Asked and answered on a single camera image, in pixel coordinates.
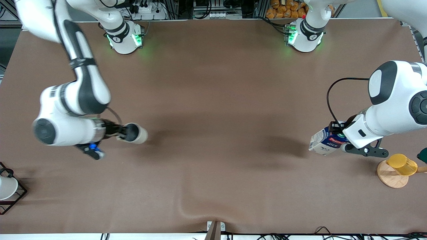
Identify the silver table edge bracket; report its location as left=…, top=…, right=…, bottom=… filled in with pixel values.
left=205, top=221, right=226, bottom=240

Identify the yellow plastic cup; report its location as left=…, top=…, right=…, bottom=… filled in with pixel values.
left=386, top=154, right=418, bottom=176

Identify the wooden mug stand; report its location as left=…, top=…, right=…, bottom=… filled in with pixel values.
left=377, top=159, right=427, bottom=189

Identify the white mug with black handle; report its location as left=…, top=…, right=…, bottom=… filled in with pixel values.
left=0, top=168, right=19, bottom=201

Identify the aluminium frame rail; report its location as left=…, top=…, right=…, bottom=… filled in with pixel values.
left=400, top=18, right=426, bottom=62
left=0, top=0, right=20, bottom=29

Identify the blue white milk carton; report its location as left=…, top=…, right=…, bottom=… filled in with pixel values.
left=309, top=127, right=349, bottom=156

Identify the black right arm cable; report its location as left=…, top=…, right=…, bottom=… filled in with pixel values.
left=106, top=107, right=123, bottom=126

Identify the black wire rack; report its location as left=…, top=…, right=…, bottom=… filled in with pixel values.
left=0, top=162, right=28, bottom=215

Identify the white power strip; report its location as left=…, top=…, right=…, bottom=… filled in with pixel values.
left=135, top=3, right=167, bottom=20

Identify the beige cup with grey inside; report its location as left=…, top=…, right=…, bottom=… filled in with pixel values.
left=124, top=123, right=148, bottom=144

